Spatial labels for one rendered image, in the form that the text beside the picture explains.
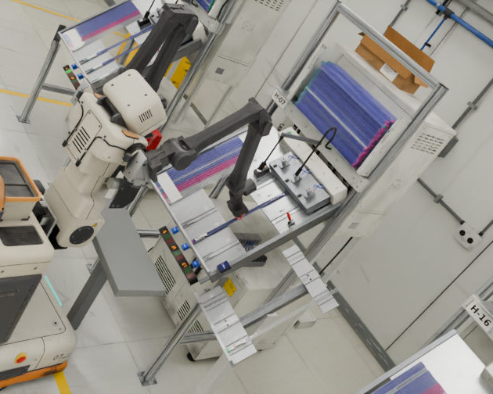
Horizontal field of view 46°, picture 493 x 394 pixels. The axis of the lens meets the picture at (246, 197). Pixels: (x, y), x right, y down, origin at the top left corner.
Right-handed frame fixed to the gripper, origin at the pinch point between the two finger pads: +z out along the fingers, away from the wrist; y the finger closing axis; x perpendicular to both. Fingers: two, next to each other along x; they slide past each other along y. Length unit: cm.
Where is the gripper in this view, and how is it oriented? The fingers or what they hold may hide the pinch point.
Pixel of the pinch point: (239, 216)
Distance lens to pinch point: 275.9
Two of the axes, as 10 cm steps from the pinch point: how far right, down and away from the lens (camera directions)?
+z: 0.9, 6.0, 8.0
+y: -4.9, -6.7, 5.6
